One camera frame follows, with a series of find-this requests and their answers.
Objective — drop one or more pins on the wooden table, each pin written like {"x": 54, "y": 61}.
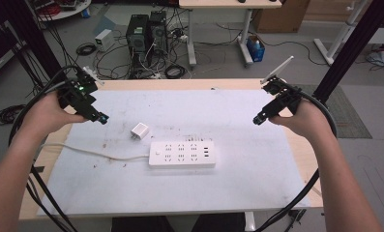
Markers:
{"x": 180, "y": 84}

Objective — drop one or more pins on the white metal stand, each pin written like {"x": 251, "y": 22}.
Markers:
{"x": 339, "y": 35}

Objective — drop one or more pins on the person's left hand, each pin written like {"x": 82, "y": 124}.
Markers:
{"x": 44, "y": 116}

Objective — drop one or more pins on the grey floor mat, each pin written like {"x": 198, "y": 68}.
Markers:
{"x": 347, "y": 119}

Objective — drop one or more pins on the white table leg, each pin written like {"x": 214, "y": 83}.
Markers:
{"x": 250, "y": 222}

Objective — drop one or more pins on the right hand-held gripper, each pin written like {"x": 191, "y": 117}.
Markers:
{"x": 284, "y": 96}

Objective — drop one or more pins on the small black computer tower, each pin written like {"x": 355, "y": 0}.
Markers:
{"x": 159, "y": 32}

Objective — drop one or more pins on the white table mat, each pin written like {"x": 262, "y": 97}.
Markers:
{"x": 167, "y": 190}

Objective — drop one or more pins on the person's right hand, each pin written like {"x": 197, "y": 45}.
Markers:
{"x": 309, "y": 121}

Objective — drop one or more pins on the brown cardboard box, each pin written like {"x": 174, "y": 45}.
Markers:
{"x": 281, "y": 16}

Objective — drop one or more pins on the large black computer tower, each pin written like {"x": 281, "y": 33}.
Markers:
{"x": 137, "y": 38}

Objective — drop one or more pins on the white charger adapter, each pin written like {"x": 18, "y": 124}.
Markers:
{"x": 140, "y": 130}

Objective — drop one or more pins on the white power supply box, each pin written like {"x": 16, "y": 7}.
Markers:
{"x": 104, "y": 39}

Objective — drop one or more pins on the wooden desk with white legs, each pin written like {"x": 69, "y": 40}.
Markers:
{"x": 228, "y": 4}

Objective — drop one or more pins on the black metal post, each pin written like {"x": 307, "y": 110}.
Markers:
{"x": 35, "y": 38}
{"x": 354, "y": 45}

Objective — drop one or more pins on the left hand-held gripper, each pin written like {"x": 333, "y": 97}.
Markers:
{"x": 78, "y": 95}

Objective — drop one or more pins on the white power strip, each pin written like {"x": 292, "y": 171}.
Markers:
{"x": 181, "y": 154}

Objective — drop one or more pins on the round white table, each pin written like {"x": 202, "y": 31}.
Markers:
{"x": 67, "y": 11}

